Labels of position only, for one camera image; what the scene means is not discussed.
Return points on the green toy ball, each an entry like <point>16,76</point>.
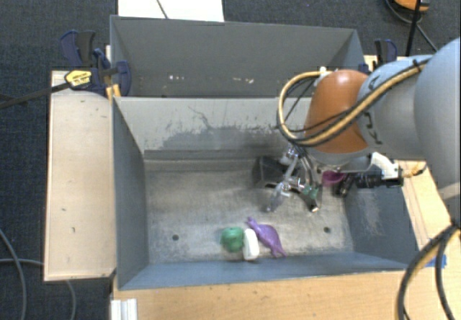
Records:
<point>232,239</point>

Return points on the black cylinder on white bracket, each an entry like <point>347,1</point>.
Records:
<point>383,165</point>

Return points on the grey metal bin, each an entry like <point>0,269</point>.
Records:
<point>201,203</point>

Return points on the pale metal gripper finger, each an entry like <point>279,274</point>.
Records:
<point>276,199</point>
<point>313,202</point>

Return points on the purple toy dinosaur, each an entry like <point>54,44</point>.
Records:
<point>268,235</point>

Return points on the purple cup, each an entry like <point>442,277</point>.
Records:
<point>331,178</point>

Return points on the pale wood board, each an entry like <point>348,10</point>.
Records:
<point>81,174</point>

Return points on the white oval block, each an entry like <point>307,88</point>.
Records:
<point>251,246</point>

